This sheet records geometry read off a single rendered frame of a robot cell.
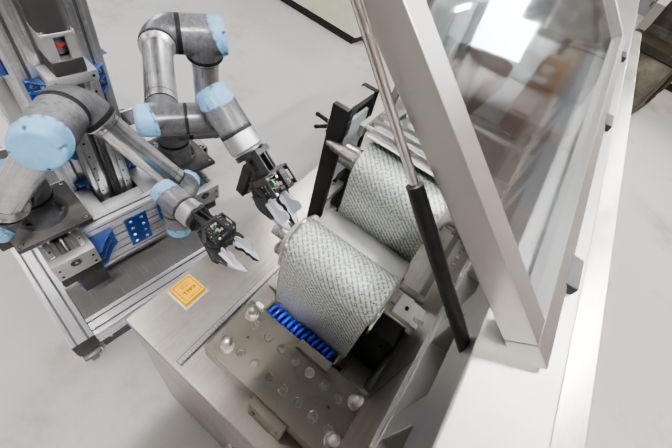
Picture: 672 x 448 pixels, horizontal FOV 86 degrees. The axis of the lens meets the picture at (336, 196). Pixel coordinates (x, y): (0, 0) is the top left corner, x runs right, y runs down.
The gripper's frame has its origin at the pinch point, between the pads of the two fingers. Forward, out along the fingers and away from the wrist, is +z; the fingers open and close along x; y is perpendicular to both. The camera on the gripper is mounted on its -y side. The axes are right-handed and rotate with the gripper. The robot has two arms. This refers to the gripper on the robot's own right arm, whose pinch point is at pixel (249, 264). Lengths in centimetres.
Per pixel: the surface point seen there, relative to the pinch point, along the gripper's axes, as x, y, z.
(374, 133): 29.2, 35.9, 10.6
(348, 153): 28.3, 26.9, 6.1
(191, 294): -11.1, -16.6, -11.6
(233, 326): -12.8, -6.1, 7.2
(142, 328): -25.2, -19.1, -14.5
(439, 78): -14, 76, 29
